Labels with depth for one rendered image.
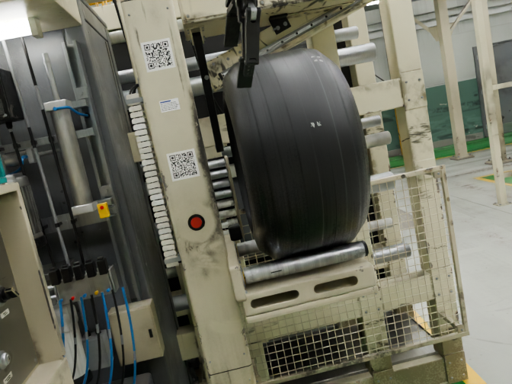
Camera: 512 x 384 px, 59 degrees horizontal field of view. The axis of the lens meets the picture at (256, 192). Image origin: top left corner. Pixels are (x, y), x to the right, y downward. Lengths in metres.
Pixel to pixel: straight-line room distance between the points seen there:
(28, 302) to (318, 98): 0.76
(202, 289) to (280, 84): 0.59
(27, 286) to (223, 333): 0.56
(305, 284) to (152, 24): 0.78
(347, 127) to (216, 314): 0.63
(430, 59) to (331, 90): 10.48
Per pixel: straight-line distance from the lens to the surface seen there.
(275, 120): 1.04
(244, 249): 1.46
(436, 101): 11.44
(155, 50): 1.24
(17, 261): 1.01
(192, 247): 1.25
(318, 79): 1.11
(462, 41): 11.83
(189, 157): 1.21
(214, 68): 1.63
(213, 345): 1.34
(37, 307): 1.02
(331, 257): 1.22
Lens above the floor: 1.27
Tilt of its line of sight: 8 degrees down
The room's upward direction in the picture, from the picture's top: 12 degrees counter-clockwise
